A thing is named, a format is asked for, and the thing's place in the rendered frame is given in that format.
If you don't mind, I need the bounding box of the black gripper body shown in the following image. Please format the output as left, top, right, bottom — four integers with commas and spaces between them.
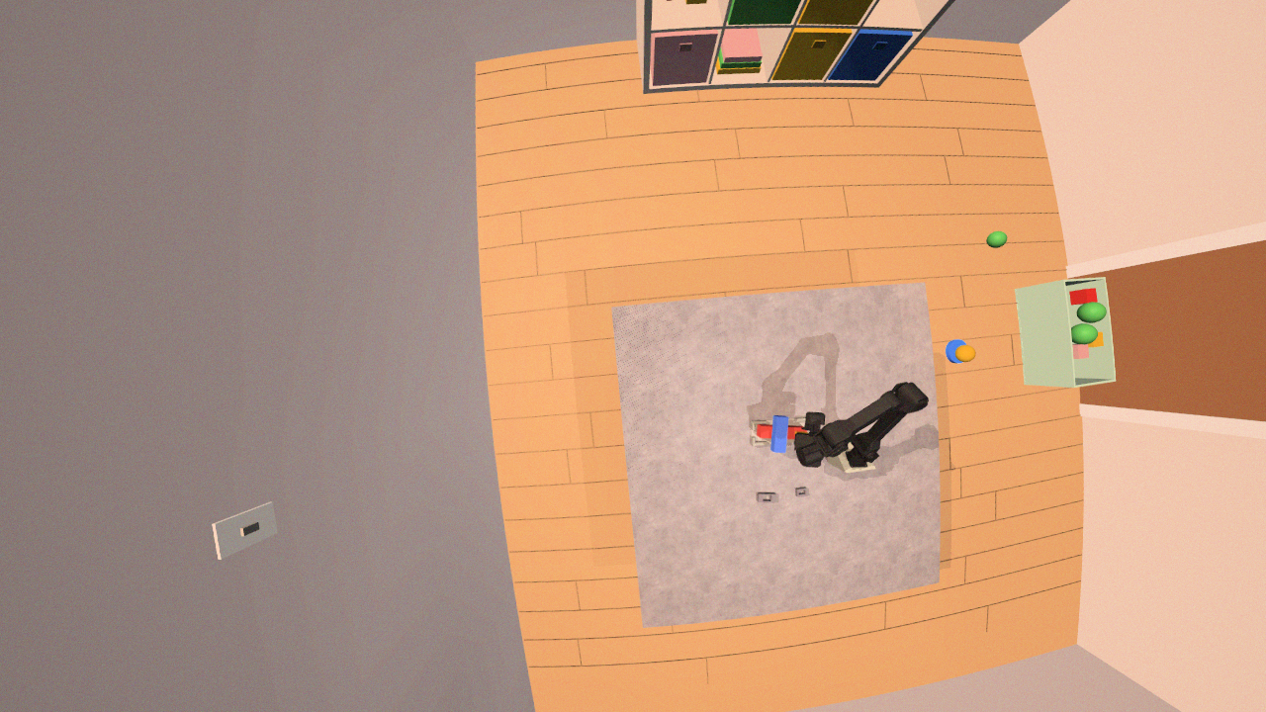
805, 410, 825, 467

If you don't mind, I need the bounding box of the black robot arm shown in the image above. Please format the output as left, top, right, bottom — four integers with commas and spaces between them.
794, 383, 928, 467

